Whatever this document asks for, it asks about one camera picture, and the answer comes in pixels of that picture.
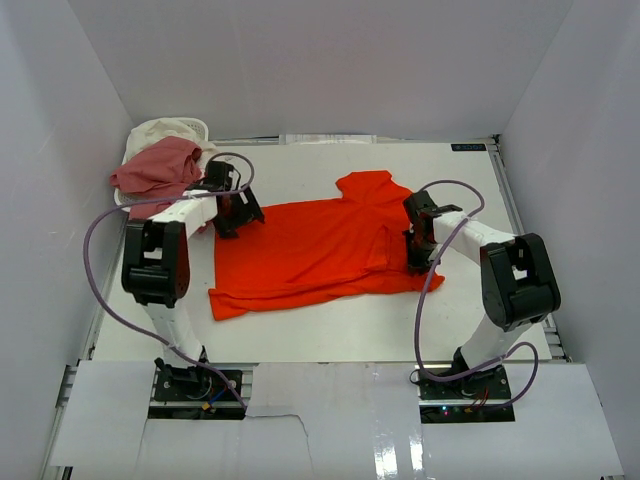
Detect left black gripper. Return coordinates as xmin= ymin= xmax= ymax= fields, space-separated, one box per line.
xmin=212 ymin=184 xmax=264 ymax=240

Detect orange t-shirt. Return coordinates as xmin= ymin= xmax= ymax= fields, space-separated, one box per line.
xmin=208 ymin=170 xmax=425 ymax=321

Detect pink t-shirt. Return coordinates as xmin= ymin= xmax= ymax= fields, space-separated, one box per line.
xmin=109 ymin=136 xmax=203 ymax=200

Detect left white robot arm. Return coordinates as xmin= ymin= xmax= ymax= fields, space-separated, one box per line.
xmin=121 ymin=154 xmax=265 ymax=399

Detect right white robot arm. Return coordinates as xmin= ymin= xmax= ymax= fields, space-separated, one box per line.
xmin=403 ymin=190 xmax=561 ymax=399

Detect dark label sticker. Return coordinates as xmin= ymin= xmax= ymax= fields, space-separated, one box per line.
xmin=451 ymin=143 xmax=487 ymax=152

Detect white laundry basket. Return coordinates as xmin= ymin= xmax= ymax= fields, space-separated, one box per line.
xmin=109 ymin=118 xmax=217 ymax=218

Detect cream white t-shirt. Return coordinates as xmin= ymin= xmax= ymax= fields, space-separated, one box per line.
xmin=122 ymin=117 xmax=219 ymax=167

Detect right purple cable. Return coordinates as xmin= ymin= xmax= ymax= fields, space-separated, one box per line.
xmin=413 ymin=179 xmax=540 ymax=407

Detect purple cable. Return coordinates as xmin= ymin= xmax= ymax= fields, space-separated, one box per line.
xmin=413 ymin=179 xmax=540 ymax=407
xmin=81 ymin=151 xmax=256 ymax=407

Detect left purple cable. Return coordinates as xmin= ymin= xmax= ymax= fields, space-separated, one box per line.
xmin=81 ymin=151 xmax=256 ymax=407

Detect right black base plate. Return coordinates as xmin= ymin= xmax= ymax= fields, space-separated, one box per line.
xmin=409 ymin=366 xmax=515 ymax=425

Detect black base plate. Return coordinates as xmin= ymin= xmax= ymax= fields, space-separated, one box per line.
xmin=409 ymin=366 xmax=515 ymax=425
xmin=148 ymin=369 xmax=245 ymax=421

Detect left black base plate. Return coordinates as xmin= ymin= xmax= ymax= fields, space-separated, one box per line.
xmin=148 ymin=369 xmax=245 ymax=421

